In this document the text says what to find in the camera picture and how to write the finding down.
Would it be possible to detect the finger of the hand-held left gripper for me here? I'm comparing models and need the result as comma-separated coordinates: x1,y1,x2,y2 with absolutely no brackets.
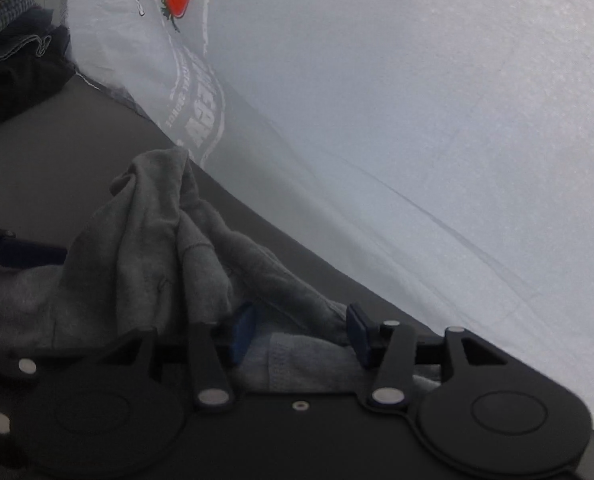
0,351,45,466
0,215,68,273

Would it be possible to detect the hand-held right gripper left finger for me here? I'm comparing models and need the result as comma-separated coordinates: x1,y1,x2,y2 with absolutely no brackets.
84,302,258,413

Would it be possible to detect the grey zip hoodie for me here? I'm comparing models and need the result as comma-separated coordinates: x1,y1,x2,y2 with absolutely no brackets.
0,146,442,393

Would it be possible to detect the white printed sheet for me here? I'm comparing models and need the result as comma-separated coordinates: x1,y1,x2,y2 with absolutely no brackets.
52,0,594,441

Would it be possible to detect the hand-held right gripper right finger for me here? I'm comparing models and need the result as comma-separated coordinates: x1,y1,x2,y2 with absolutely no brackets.
347,302,510,413

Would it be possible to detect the blue denim garment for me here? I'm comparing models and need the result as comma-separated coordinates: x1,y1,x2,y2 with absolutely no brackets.
0,22,72,68

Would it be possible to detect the blue checked shirt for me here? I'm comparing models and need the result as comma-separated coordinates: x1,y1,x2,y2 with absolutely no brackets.
0,0,52,56

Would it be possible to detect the black garment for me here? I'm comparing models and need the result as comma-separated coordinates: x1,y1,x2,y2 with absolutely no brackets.
0,25,78,133

